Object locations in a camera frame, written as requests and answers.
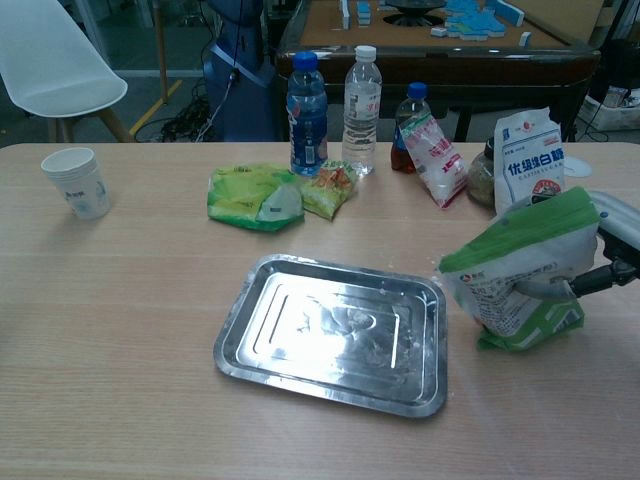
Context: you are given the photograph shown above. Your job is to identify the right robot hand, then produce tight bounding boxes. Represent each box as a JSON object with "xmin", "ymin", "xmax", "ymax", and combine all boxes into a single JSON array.
[{"xmin": 513, "ymin": 189, "xmax": 640, "ymax": 302}]

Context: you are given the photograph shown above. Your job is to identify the green and white plastic bag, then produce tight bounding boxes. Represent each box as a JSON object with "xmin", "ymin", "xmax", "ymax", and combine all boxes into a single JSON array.
[{"xmin": 438, "ymin": 186, "xmax": 601, "ymax": 355}]

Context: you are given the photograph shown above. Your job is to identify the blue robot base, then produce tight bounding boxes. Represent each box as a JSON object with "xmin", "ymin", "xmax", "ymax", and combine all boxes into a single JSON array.
[{"xmin": 201, "ymin": 0, "xmax": 279, "ymax": 144}]

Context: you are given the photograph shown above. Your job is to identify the white red salt packet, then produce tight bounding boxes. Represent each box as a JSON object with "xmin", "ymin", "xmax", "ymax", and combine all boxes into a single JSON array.
[{"xmin": 398, "ymin": 112, "xmax": 470, "ymax": 208}]

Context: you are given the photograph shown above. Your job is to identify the small green orange snack packet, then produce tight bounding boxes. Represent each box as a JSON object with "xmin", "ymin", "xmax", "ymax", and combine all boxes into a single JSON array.
[{"xmin": 299, "ymin": 158, "xmax": 359, "ymax": 221}]

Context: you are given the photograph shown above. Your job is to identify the rectangular metal tray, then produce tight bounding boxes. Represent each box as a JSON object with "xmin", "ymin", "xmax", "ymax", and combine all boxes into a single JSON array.
[{"xmin": 213, "ymin": 253, "xmax": 449, "ymax": 420}]

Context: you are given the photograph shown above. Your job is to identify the white sugar bag blue print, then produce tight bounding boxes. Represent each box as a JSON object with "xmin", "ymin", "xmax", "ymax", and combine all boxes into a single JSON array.
[{"xmin": 493, "ymin": 105, "xmax": 568, "ymax": 217}]

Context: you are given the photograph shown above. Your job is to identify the dark round can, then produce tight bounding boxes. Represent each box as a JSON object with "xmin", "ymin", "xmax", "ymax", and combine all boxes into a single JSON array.
[{"xmin": 466, "ymin": 139, "xmax": 498, "ymax": 208}]

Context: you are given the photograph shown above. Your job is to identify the dark drink bottle blue cap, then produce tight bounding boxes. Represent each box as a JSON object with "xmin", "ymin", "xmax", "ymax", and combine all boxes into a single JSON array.
[{"xmin": 390, "ymin": 81, "xmax": 432, "ymax": 175}]

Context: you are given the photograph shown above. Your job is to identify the dark wood mahjong table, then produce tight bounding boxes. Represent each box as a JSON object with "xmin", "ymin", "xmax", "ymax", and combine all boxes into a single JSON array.
[{"xmin": 274, "ymin": 0, "xmax": 602, "ymax": 144}]

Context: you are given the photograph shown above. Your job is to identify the blue mahjong tile pile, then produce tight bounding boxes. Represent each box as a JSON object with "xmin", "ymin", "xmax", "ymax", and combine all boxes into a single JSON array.
[{"xmin": 443, "ymin": 0, "xmax": 526, "ymax": 41}]

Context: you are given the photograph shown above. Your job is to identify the clear water bottle white cap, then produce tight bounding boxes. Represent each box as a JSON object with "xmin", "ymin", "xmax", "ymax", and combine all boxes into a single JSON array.
[{"xmin": 341, "ymin": 44, "xmax": 384, "ymax": 177}]

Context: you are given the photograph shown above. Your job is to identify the black mahjong table centre dome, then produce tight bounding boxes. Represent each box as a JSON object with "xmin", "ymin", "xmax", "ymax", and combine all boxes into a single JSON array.
[{"xmin": 381, "ymin": 0, "xmax": 447, "ymax": 27}]

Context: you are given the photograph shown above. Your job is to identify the standing mahjong tile row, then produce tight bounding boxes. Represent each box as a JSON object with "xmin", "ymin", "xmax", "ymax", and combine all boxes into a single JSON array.
[{"xmin": 340, "ymin": 0, "xmax": 375, "ymax": 29}]

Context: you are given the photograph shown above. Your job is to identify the large green plastic bag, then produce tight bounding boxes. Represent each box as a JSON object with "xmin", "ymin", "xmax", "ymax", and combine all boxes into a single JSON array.
[{"xmin": 206, "ymin": 163, "xmax": 306, "ymax": 233}]

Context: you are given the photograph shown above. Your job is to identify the white paper cup stack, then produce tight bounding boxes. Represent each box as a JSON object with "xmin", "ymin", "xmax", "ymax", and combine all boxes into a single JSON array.
[{"xmin": 40, "ymin": 146, "xmax": 113, "ymax": 221}]

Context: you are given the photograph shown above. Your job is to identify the white chair wooden legs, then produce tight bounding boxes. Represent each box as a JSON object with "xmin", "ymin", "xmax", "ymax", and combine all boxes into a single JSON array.
[{"xmin": 0, "ymin": 0, "xmax": 135, "ymax": 144}]

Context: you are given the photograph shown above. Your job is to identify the black cable bundle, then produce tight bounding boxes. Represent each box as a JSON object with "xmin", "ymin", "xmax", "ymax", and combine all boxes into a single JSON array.
[{"xmin": 158, "ymin": 82, "xmax": 222, "ymax": 144}]

